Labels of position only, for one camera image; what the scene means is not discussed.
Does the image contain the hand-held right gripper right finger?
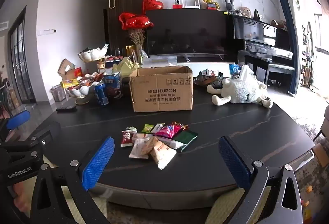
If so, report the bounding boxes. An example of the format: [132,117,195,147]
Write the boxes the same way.
[218,136,305,224]

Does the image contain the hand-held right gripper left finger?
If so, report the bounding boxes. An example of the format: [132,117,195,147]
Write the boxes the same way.
[28,136,115,224]

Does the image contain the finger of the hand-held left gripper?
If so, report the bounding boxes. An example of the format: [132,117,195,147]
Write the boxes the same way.
[0,121,61,163]
[0,110,31,142]

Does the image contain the red white snack packet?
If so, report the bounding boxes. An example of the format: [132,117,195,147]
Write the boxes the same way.
[121,130,137,148]

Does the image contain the dark green snack packet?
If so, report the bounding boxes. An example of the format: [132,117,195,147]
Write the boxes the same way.
[175,129,199,152]

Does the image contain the orange beige snack packet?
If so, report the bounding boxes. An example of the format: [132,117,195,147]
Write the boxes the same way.
[140,136,160,156]

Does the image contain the white long snack packet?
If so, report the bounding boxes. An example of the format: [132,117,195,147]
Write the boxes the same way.
[155,136,187,150]

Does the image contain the white green snack packet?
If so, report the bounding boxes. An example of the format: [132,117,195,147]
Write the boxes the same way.
[150,123,165,134]

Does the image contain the pink snack packet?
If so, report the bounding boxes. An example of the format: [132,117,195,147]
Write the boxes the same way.
[155,124,182,138]

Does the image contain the brown cardboard box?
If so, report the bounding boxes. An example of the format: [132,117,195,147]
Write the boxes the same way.
[129,66,194,113]

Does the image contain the pile of snacks in stand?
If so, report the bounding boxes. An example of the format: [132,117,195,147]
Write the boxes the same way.
[61,72,106,91]

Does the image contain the dark bowl of snacks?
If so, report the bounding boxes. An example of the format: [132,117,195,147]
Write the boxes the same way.
[193,69,224,87]

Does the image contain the person's left hand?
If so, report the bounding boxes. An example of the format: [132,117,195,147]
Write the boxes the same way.
[8,183,35,214]

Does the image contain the black remote control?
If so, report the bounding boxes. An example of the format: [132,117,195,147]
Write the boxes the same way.
[56,106,78,113]

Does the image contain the white trash bin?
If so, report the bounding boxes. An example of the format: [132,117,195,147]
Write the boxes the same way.
[50,84,68,102]

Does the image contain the black glass door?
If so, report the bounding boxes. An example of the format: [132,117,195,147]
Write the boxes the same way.
[7,6,36,109]

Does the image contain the blue drink can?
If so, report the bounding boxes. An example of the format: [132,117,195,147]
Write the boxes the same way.
[95,83,111,107]

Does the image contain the cardboard boxes on floor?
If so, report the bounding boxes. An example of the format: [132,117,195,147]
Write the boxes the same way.
[57,59,84,82]

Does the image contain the white plush sheep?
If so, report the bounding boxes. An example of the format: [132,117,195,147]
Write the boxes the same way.
[207,65,273,109]

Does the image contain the blue snack bag box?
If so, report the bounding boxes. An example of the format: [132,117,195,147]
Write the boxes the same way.
[104,72,123,98]

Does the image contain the white shell tiered stand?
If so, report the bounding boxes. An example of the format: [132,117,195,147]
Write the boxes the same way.
[65,47,110,106]

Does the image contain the blue snack bag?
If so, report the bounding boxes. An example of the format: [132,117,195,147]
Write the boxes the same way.
[229,64,242,76]

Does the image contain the yellow green gift bags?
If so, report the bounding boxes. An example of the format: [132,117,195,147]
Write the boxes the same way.
[112,57,141,78]

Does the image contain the black piano bench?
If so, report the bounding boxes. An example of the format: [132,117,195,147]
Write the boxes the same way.
[265,63,295,87]

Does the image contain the white television cabinet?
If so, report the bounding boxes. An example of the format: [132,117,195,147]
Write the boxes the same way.
[177,56,237,70]

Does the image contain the gold gift box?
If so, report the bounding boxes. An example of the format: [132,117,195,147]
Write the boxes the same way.
[126,45,137,60]

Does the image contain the clear plastic box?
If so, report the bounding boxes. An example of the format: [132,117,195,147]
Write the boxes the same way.
[142,57,178,68]

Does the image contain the black piano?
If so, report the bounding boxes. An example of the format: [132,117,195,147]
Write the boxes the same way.
[230,14,295,81]

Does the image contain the dried flowers in vase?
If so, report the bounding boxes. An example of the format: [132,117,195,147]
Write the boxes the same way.
[128,29,147,64]

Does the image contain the black television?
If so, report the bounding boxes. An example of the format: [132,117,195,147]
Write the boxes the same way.
[145,8,235,57]

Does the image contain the red heart balloon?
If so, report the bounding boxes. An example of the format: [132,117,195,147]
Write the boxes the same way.
[142,0,164,12]
[119,12,138,30]
[126,17,154,30]

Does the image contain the brown plush toy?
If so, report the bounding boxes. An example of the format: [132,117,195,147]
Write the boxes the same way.
[238,7,252,18]

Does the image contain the grey bunny plush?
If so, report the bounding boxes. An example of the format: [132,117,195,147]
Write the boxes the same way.
[223,0,235,14]

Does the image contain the white router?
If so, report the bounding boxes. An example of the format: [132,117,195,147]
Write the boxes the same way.
[184,0,201,9]

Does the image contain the yellow toy figure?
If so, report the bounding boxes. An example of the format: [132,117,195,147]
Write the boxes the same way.
[197,0,220,7]

